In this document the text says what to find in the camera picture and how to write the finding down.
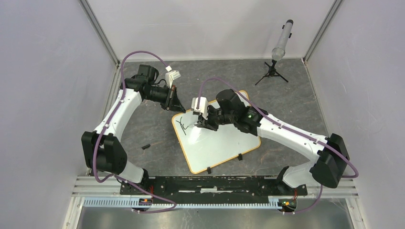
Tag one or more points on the silver microphone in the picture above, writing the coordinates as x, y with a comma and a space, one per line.
280, 49

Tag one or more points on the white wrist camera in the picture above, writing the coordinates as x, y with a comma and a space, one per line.
199, 107
171, 75

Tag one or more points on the black marker cap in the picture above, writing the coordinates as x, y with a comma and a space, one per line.
145, 147

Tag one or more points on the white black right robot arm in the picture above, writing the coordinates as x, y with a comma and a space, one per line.
327, 155

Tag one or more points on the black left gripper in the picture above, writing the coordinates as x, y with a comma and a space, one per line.
172, 93

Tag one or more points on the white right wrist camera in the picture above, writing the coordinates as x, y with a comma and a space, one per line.
199, 107

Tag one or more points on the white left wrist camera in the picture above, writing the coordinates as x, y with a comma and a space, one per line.
171, 75

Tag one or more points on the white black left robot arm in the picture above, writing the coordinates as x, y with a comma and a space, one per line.
102, 148

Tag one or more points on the white whiteboard with yellow frame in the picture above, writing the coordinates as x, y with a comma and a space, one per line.
204, 149

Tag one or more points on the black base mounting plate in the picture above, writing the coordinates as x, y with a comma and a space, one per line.
218, 189

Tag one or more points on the black microphone tripod stand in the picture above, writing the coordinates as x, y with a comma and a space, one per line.
272, 72

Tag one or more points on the white toothed cable rail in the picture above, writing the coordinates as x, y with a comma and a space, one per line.
139, 203

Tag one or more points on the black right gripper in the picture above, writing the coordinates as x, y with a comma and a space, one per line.
208, 123

